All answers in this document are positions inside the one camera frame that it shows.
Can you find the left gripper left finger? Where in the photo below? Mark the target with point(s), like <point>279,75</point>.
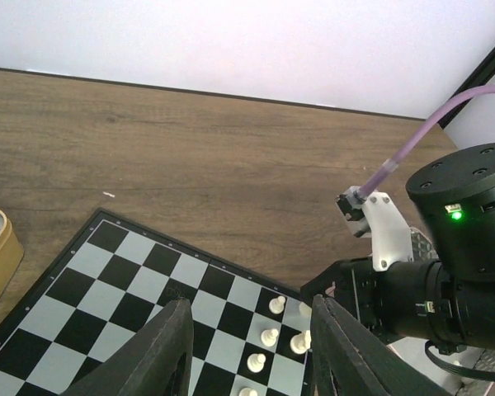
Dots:
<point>155,361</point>

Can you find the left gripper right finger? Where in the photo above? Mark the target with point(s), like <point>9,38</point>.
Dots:
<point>349,360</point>

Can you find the white pawn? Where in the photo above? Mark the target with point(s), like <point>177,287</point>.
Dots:
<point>256,362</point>
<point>277,305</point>
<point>247,391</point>
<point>269,337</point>

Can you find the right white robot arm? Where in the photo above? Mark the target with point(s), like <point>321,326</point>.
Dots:
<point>455,196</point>

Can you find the black and white chessboard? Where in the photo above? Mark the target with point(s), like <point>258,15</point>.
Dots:
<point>112,279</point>

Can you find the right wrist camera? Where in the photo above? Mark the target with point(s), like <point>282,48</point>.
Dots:
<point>378,218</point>

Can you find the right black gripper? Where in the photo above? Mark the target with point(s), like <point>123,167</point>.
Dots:
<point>391,304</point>

